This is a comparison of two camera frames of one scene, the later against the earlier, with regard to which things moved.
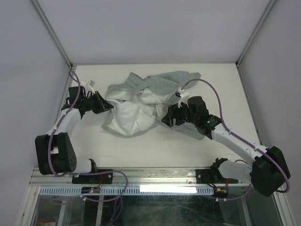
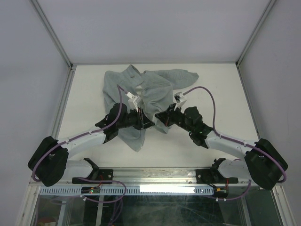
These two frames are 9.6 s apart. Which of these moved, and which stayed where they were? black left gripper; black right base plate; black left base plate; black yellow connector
Moved: black left gripper
Stayed: black left base plate; black yellow connector; black right base plate
